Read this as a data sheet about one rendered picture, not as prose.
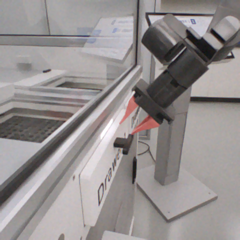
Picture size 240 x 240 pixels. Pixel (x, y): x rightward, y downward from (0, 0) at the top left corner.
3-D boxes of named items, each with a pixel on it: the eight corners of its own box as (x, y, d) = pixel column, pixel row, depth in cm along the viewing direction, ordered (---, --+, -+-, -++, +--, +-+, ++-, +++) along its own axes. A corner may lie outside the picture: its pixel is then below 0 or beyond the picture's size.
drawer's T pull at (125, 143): (134, 138, 47) (134, 133, 46) (127, 156, 40) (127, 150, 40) (118, 136, 48) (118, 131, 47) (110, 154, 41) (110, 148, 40)
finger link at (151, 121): (119, 113, 49) (145, 85, 44) (141, 133, 49) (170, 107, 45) (111, 125, 43) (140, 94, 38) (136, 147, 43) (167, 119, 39)
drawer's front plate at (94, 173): (127, 143, 61) (128, 108, 56) (93, 229, 35) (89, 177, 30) (121, 142, 61) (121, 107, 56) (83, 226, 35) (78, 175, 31)
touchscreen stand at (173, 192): (217, 198, 149) (256, 50, 106) (167, 222, 130) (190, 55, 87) (171, 161, 189) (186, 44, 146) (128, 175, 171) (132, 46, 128)
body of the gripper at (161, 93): (135, 83, 45) (159, 57, 41) (169, 114, 46) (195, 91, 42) (128, 91, 39) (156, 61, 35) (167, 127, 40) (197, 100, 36)
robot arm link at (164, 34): (246, 25, 32) (227, 49, 40) (194, -22, 34) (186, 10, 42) (186, 77, 33) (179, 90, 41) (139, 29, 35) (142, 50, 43)
